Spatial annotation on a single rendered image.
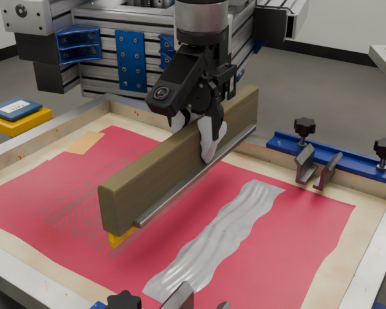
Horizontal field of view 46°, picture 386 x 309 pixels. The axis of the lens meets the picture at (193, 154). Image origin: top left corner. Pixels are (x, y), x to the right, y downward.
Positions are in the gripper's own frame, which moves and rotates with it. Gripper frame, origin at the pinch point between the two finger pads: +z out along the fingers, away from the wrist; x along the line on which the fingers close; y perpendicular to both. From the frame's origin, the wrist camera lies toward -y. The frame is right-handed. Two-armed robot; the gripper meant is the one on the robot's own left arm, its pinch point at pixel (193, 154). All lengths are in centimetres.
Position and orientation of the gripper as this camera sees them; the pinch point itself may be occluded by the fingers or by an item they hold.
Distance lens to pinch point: 74.7
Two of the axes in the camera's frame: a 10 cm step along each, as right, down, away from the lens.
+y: 5.5, -4.3, 7.2
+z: 0.0, 8.6, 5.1
